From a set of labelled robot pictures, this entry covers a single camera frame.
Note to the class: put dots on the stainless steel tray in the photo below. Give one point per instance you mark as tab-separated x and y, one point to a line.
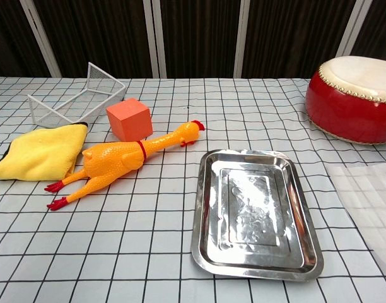
253	214

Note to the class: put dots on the orange rubber chicken toy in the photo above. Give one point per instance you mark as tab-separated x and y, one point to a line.
114	161

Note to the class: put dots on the yellow microfibre cloth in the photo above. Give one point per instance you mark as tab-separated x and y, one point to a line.
38	154

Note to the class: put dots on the white black checked tablecloth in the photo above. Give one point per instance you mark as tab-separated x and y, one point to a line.
149	246

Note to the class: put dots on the red drum with white skin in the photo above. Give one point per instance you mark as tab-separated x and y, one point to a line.
347	110

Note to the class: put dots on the orange cube block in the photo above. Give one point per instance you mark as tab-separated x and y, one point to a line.
130	123

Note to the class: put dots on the dark folding screen white frames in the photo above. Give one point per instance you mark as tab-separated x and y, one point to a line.
196	38

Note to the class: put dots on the translucent white plastic sheet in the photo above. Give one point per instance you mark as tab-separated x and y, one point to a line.
369	205

